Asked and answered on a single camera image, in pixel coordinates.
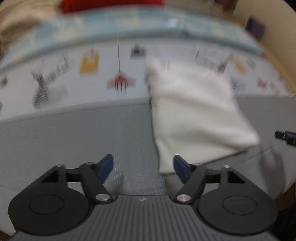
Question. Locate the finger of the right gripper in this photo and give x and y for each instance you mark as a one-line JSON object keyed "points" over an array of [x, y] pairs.
{"points": [[280, 135]]}

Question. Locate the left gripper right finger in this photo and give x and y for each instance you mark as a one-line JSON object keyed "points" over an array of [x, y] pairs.
{"points": [[225, 199]]}

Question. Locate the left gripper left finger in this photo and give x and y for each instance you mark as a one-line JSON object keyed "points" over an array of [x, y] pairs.
{"points": [[61, 199]]}

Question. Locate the white t-shirt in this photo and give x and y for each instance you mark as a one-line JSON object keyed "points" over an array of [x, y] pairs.
{"points": [[195, 114]]}

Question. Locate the printed grey bed sheet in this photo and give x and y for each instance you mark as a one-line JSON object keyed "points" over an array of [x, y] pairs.
{"points": [[77, 104]]}

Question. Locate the purple box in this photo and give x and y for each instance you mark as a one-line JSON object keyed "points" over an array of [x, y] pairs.
{"points": [[255, 28]]}

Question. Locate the light blue patterned quilt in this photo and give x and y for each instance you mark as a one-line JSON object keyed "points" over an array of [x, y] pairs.
{"points": [[125, 22]]}

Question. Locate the cream folded blankets stack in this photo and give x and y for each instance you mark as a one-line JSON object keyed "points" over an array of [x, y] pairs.
{"points": [[19, 17]]}

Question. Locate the red folded quilt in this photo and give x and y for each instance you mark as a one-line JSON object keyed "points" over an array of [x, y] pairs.
{"points": [[71, 6]]}

